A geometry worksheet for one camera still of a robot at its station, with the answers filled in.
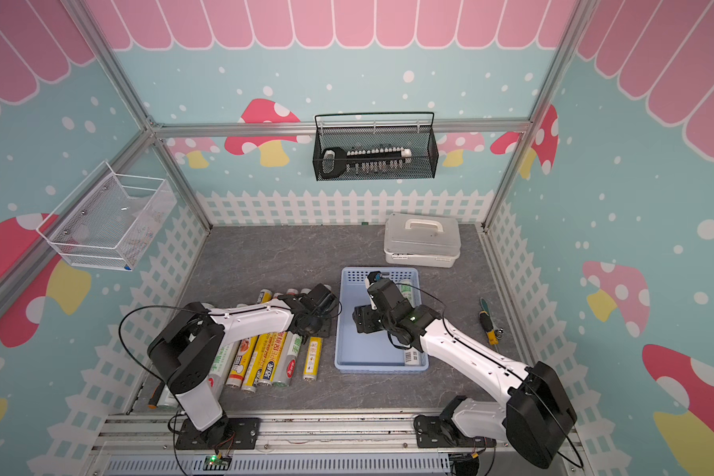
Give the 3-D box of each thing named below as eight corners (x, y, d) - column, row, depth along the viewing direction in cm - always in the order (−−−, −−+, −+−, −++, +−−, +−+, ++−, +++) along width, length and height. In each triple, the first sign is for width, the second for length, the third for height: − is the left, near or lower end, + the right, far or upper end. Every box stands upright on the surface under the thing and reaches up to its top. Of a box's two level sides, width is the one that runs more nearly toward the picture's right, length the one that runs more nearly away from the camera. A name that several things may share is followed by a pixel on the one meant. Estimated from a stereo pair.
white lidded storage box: (385, 269, 109) (387, 248, 99) (383, 236, 119) (385, 213, 110) (456, 269, 109) (465, 248, 99) (448, 236, 119) (455, 213, 110)
